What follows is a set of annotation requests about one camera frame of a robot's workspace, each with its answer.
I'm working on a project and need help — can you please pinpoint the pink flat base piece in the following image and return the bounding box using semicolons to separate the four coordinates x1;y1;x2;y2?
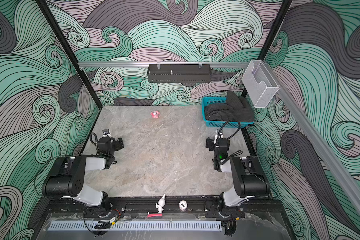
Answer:
147;213;163;219

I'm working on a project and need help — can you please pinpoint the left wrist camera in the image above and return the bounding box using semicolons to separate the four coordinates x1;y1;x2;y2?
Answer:
102;129;112;137

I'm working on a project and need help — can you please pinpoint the dark pinstriped long sleeve shirt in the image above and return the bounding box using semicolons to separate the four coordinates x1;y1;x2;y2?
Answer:
204;91;255;123

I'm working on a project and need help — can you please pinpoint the aluminium rail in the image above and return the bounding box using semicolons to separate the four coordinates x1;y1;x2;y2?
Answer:
261;61;360;216
78;61;249;69

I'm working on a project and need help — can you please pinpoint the aluminium right rail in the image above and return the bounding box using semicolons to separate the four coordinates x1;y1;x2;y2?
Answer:
261;61;360;216

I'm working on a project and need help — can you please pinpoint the black perforated wall tray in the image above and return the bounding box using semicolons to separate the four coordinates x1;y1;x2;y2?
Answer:
147;64;212;84

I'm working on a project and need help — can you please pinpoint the teal plastic basket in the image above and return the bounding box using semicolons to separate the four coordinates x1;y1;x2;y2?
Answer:
202;97;254;129

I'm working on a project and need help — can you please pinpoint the pink toy figure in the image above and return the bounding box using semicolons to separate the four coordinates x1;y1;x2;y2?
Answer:
150;111;160;119

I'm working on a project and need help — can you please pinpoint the white slotted cable duct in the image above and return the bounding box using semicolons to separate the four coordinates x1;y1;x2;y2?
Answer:
47;220;223;232

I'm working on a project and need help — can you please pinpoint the clear acrylic wall holder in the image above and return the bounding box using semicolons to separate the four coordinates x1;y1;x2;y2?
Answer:
242;60;280;109

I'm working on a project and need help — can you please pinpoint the white rabbit figurine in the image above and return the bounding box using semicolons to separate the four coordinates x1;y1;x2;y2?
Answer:
156;194;166;214

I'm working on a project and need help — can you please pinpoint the aluminium back rail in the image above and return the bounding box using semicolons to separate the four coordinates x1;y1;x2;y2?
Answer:
78;61;249;69

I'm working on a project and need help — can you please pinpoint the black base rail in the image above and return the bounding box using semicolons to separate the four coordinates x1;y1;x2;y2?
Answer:
46;195;284;220

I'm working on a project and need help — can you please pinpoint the small white patterned jar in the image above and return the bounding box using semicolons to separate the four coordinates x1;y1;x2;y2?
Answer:
179;200;188;213

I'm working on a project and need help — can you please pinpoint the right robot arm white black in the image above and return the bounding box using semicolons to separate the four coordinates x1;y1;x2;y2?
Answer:
206;136;271;211

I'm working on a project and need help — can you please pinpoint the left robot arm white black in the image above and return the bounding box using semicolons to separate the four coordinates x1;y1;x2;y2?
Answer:
42;133;124;212

